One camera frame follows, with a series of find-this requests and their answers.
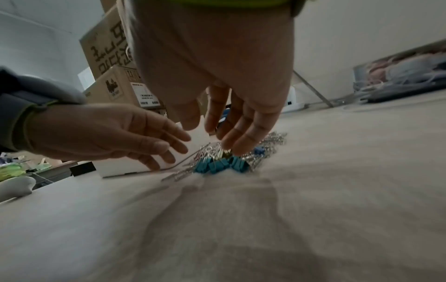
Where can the green plastic bag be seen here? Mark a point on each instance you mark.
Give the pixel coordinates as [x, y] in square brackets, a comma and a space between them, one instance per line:
[10, 170]

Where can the white compartment organizer tray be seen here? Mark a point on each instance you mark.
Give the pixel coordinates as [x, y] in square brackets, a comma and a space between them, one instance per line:
[118, 168]

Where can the gray metal divider bracket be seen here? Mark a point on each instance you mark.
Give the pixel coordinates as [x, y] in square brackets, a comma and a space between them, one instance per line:
[313, 89]

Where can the white curved plastic device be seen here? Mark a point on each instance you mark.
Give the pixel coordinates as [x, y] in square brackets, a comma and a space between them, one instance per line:
[14, 188]

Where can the pinkish cloth bundle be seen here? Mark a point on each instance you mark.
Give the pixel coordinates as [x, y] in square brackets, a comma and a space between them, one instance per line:
[404, 66]

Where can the pile of silver paper clips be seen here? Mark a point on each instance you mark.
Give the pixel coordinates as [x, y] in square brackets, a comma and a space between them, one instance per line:
[275, 139]

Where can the bunch of blue binder clips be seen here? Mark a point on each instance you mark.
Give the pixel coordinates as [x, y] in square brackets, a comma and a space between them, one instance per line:
[217, 165]

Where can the gray left wrist marker band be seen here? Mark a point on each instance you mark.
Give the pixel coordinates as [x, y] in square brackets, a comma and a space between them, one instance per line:
[21, 93]

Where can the person's left hand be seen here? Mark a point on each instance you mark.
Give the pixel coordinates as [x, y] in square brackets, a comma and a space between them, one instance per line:
[87, 129]

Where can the person's right hand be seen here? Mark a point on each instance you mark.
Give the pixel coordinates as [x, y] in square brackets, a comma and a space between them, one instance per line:
[209, 55]

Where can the white power strip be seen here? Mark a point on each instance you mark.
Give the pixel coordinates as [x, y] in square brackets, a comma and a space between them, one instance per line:
[294, 103]

